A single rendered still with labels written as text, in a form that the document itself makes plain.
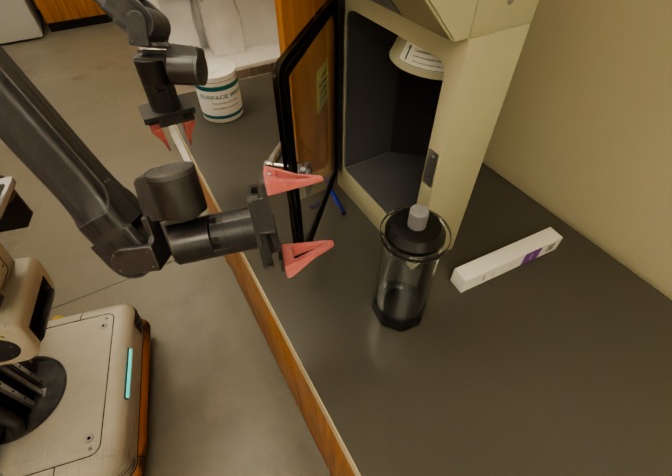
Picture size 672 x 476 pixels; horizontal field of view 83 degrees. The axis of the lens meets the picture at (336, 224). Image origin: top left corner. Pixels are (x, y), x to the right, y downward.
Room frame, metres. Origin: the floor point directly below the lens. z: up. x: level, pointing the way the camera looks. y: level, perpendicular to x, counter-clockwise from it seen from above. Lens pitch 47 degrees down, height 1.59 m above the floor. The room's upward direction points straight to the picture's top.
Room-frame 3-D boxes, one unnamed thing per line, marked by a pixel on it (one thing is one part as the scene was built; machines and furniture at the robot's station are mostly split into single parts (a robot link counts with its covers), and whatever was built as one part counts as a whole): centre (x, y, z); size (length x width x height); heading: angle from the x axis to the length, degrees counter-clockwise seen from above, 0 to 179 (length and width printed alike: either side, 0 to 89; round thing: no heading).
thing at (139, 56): (0.72, 0.35, 1.27); 0.07 x 0.06 x 0.07; 86
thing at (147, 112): (0.72, 0.35, 1.21); 0.10 x 0.07 x 0.07; 120
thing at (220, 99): (1.12, 0.37, 1.02); 0.13 x 0.13 x 0.15
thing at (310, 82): (0.60, 0.04, 1.19); 0.30 x 0.01 x 0.40; 166
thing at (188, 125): (0.72, 0.34, 1.14); 0.07 x 0.07 x 0.09; 30
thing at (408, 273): (0.39, -0.12, 1.06); 0.11 x 0.11 x 0.21
